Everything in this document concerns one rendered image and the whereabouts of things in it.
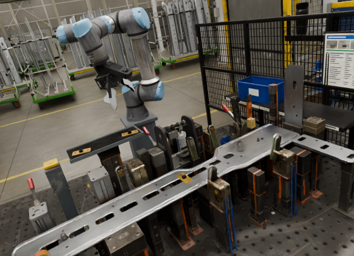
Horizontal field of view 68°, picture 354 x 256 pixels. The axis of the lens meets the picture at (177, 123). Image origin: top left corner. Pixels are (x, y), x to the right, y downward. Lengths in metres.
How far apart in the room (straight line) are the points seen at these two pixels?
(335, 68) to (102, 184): 1.36
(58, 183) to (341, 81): 1.56
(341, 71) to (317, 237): 0.88
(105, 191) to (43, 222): 0.26
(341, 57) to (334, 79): 0.13
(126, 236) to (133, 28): 1.02
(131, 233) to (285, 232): 0.72
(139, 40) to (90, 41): 0.49
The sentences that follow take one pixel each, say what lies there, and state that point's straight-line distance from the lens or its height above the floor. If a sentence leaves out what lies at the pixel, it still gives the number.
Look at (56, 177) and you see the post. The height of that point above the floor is 1.10.
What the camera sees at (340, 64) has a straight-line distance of 1.71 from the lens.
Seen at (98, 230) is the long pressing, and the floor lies 1.00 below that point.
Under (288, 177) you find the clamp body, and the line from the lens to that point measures 1.30.
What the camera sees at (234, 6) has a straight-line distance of 4.00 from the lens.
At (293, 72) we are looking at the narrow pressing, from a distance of 1.52.
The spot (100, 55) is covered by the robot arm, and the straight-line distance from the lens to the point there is 1.08.
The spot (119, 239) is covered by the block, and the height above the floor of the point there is 1.03.
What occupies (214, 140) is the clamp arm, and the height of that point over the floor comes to 1.02.
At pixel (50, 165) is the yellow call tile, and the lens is 1.32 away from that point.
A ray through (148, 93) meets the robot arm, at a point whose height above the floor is 1.27.
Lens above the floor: 1.70
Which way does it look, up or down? 23 degrees down
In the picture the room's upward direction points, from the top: 10 degrees counter-clockwise
